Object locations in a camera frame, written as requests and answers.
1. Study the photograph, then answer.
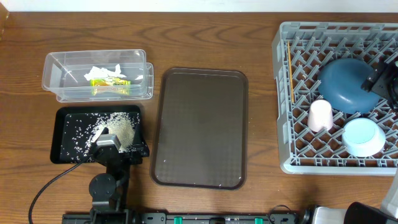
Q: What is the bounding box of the white rice pile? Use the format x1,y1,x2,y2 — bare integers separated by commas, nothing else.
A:
60,111,141,162

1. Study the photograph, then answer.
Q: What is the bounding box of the dark blue bowl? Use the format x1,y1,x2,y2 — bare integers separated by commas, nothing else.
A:
318,58,381,114

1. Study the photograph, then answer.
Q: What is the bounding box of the light blue small bowl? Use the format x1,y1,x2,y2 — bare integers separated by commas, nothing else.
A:
342,118,386,157

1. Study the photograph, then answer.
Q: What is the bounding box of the yellow green snack wrapper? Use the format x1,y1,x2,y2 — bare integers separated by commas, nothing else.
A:
90,78,131,95

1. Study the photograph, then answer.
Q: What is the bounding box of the pink plastic cup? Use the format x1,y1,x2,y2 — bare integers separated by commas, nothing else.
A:
307,100,333,132

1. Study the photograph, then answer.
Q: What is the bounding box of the white tissue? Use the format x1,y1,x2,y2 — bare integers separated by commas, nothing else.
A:
84,64,126,81

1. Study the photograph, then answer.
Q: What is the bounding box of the wooden chopstick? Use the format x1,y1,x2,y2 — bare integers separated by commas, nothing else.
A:
287,41,295,103

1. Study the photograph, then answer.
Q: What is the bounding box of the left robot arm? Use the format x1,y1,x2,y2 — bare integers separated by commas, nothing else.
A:
87,126,149,224

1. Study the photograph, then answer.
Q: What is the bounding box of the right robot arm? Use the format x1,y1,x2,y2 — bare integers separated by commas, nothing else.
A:
308,62,397,224

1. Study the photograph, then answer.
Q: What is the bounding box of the black waste tray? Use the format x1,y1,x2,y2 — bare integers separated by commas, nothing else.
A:
50,105,142,164

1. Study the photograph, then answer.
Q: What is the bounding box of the grey dishwasher rack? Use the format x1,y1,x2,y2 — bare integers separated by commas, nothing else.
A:
272,22,397,176

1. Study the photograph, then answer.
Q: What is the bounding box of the clear plastic bin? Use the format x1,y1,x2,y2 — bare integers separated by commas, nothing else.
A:
42,49,154,103

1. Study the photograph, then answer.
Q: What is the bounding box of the brown serving tray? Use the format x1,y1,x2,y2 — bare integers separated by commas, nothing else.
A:
150,68,248,190

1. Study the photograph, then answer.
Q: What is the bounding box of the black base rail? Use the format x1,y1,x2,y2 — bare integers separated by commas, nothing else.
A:
62,212,310,224

